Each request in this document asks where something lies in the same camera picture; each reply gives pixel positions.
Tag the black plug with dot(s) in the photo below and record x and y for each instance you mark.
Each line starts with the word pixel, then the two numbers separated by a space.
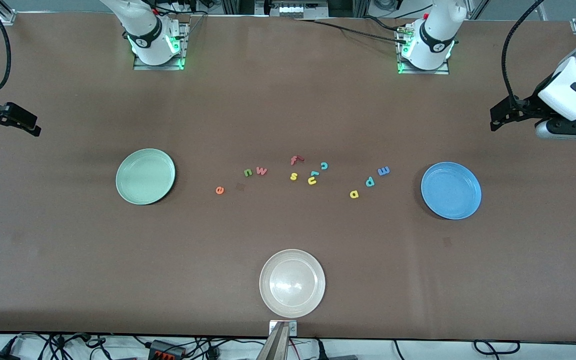
pixel 321 352

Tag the teal foam letter p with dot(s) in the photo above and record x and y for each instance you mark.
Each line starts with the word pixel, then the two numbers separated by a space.
pixel 371 180

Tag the metal camera mount plate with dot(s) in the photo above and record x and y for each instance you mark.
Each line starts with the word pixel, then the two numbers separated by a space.
pixel 293 328

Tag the black orange power strip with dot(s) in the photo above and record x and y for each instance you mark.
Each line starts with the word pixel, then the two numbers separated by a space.
pixel 165 350

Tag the metal camera post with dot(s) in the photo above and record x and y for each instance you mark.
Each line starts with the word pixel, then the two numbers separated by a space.
pixel 275 345

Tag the white plate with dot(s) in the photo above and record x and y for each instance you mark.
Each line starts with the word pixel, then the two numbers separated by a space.
pixel 292 283

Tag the green plate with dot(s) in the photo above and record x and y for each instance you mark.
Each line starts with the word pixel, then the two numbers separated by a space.
pixel 145 176

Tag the blue foam letter E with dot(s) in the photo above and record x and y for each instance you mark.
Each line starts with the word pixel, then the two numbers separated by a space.
pixel 387 171

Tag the yellow foam letter d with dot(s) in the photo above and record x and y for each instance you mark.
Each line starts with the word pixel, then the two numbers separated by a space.
pixel 356 194

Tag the red foam letter f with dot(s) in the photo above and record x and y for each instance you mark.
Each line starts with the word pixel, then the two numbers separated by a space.
pixel 294 160

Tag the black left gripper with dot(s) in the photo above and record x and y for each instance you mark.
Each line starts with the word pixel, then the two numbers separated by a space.
pixel 531 104

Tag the blue plate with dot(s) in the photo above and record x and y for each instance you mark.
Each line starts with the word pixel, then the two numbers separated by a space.
pixel 451 190

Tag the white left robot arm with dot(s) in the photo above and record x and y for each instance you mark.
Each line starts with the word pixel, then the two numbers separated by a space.
pixel 433 40

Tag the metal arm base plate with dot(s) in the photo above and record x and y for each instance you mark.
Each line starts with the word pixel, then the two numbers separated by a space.
pixel 143 65
pixel 443 70

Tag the grey electronics box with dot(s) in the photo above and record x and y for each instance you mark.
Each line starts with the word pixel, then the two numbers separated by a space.
pixel 298 9

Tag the yellow foam letter u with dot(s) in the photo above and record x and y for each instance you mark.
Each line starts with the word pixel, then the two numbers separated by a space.
pixel 312 183

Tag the pink foam letter w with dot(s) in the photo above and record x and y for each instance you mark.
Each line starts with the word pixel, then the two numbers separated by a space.
pixel 261 171

